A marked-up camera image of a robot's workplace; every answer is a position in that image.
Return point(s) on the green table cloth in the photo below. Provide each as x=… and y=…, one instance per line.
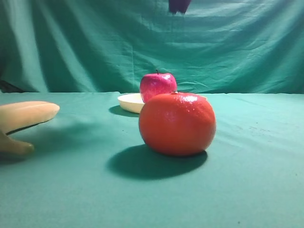
x=91, y=169

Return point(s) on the yellow banana bunch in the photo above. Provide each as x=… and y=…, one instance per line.
x=21, y=115

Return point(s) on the green backdrop cloth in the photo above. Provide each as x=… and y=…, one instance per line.
x=217, y=46

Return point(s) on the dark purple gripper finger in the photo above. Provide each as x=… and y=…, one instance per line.
x=180, y=6

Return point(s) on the red pink apple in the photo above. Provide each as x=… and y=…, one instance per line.
x=155, y=84

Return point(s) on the red orange fruit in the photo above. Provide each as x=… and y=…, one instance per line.
x=177, y=124

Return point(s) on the pale yellow plate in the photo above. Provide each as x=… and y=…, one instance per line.
x=134, y=103

